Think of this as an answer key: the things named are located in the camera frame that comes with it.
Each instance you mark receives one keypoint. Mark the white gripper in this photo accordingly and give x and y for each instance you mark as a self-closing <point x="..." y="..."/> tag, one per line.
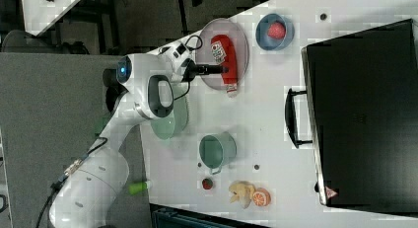
<point x="176" y="63"/>

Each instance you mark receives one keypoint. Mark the red ketchup bottle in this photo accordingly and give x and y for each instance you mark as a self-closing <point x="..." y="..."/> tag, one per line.
<point x="223" y="51"/>

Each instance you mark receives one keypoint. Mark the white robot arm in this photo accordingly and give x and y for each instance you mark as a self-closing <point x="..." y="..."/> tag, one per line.
<point x="91" y="184"/>

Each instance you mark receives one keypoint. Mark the pink round plate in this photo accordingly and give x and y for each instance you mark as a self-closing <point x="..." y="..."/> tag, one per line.
<point x="233" y="31"/>

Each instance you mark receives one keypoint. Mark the green perforated strainer bowl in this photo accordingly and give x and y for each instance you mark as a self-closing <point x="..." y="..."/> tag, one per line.
<point x="173" y="124"/>

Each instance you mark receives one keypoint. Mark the blue bowl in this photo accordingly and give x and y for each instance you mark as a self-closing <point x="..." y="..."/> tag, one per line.
<point x="267" y="43"/>

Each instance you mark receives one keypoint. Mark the green metal cup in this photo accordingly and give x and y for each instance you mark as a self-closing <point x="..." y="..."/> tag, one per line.
<point x="217" y="151"/>

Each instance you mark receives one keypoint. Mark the red strawberry toy in bowl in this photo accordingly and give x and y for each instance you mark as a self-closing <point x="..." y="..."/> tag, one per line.
<point x="276" y="30"/>

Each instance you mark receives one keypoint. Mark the small red strawberry toy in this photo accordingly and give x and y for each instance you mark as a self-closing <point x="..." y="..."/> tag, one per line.
<point x="207" y="184"/>

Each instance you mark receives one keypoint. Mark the beige garlic toy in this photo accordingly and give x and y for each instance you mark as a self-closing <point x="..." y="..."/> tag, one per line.
<point x="242" y="192"/>

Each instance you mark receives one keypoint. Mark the green marker pen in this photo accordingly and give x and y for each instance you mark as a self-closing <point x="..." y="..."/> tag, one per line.
<point x="138" y="187"/>

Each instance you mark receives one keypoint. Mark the orange slice toy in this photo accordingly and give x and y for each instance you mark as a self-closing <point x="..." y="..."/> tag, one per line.
<point x="261" y="197"/>

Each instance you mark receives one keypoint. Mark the black toaster oven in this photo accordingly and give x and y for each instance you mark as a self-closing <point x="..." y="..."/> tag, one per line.
<point x="361" y="91"/>

